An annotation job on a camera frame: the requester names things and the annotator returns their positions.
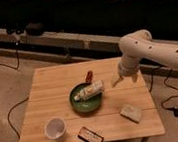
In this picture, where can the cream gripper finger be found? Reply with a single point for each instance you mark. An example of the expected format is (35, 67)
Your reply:
(134, 77)
(116, 80)

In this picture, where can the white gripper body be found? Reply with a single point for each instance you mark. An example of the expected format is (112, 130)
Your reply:
(125, 72)

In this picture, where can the red pepper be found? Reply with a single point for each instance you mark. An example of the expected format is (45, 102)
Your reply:
(89, 76)

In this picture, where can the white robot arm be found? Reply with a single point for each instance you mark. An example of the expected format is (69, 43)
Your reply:
(139, 45)

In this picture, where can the green ceramic plate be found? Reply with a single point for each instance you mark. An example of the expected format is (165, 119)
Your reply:
(86, 106)

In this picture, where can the white plastic bottle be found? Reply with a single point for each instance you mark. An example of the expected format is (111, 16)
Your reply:
(90, 91)

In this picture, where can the beige sponge block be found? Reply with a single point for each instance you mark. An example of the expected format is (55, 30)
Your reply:
(131, 112)

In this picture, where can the wooden table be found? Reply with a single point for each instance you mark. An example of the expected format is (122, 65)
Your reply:
(49, 98)

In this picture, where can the dark rectangular box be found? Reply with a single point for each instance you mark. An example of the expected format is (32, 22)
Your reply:
(89, 136)

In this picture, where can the dark object on ledge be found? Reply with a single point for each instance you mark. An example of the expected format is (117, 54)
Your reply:
(34, 29)

